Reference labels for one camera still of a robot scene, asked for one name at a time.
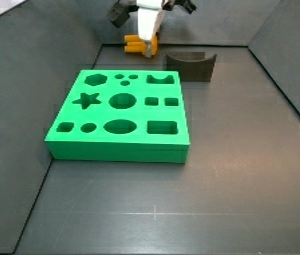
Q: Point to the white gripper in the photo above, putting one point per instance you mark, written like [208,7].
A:
[151,15]

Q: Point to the black curved fixture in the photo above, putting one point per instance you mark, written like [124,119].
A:
[192,64]

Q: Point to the yellow three prong object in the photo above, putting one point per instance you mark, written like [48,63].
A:
[136,45]

